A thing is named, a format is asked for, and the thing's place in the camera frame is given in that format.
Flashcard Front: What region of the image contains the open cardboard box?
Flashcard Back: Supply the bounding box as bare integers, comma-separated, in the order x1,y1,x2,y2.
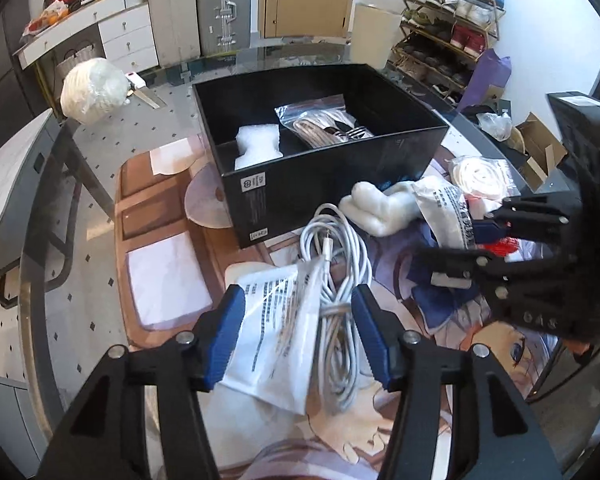
509,112,569,192

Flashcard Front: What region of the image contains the white printed plastic bag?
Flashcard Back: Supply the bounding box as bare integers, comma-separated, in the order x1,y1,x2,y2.
224,262,327,416
412,179,482,252

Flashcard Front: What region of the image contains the beige bin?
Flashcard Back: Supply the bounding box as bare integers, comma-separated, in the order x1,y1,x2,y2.
352,3,404,69

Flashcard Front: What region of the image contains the zip bag with cable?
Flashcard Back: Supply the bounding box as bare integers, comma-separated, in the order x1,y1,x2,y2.
273,94,376,149

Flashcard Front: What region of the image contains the black cardboard box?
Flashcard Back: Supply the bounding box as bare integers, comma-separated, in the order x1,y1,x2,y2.
192,63,450,250

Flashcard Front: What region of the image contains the white foam block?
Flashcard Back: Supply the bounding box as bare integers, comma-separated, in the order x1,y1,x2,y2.
233,124,284,171

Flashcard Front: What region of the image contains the white cable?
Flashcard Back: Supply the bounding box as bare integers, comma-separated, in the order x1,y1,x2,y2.
297,203,377,416

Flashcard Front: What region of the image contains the clear crumpled plastic bag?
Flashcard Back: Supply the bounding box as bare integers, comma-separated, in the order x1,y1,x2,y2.
476,111,513,142

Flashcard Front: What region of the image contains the white paper sheet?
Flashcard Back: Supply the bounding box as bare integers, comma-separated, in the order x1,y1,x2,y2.
149,142,202,176

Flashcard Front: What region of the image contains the round translucent disc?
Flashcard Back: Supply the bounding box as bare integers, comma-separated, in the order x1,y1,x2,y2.
184,162,232,230

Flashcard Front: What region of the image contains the printed desk mat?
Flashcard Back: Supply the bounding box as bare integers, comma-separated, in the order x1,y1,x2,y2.
114,144,573,480

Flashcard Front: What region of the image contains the white plush toy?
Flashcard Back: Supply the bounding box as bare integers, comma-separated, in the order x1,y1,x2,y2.
339,180,427,237

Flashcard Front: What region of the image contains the large white stuffed plastic bag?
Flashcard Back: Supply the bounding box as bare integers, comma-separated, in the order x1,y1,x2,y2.
59,57,132,126

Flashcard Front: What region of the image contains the shoe rack with shoes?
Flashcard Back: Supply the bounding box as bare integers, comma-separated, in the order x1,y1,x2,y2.
386,0,507,107

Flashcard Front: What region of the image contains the silver suitcase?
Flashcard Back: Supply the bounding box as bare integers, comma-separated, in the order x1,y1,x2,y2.
195,0,254,57

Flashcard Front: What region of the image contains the grey suitcase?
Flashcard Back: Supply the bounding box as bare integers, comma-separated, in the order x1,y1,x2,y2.
146,0,202,69

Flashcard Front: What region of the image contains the grey chair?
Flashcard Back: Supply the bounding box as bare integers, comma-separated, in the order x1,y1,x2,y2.
0,107,77,307

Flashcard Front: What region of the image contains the bag with coiled white rope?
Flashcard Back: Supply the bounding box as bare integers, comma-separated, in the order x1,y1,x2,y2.
447,156,514,202

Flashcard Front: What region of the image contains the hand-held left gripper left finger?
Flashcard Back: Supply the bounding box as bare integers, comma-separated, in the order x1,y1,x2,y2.
37,284,246,480

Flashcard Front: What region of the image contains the small red item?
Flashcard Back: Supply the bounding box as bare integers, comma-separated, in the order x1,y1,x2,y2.
489,239,522,262

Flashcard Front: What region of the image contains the white drawer cabinet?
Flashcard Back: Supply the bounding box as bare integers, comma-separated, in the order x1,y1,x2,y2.
14,0,159,74

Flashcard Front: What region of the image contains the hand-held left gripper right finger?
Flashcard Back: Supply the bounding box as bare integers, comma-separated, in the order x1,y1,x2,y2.
350,283,564,480

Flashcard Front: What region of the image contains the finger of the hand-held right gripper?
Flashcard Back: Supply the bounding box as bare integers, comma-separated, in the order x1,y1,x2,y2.
414,248,579,332
472,190,584,257

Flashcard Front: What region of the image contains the purple bag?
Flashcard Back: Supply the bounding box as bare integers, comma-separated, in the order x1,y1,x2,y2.
456,48,512,112

